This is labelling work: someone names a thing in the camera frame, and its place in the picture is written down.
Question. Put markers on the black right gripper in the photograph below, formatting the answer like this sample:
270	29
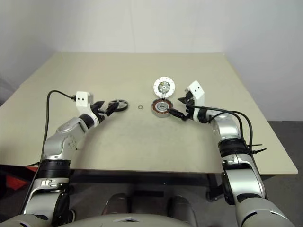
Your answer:
190	98

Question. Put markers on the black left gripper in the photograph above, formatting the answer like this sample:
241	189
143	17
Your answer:
99	113

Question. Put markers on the black spoked motor cover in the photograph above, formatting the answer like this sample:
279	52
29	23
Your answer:
120	109

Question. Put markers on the motor stator with copper windings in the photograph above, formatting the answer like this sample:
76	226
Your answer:
157	111

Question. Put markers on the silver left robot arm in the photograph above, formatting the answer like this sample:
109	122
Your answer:
68	128

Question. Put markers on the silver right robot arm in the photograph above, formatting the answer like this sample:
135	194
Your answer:
227	127

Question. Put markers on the dark rounded shape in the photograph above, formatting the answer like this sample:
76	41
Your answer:
117	203

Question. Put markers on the grey robot torso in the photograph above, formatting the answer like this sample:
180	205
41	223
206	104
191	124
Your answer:
94	221

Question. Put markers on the red cloth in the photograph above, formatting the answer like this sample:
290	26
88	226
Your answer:
16	182

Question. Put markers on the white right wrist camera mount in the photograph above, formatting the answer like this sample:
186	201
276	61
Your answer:
196	91

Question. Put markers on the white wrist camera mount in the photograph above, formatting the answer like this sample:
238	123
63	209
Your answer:
196	91
82	99

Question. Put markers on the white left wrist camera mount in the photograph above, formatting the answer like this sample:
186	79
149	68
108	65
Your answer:
82	99

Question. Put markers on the black table frame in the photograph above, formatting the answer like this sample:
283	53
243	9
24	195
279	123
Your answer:
142	177

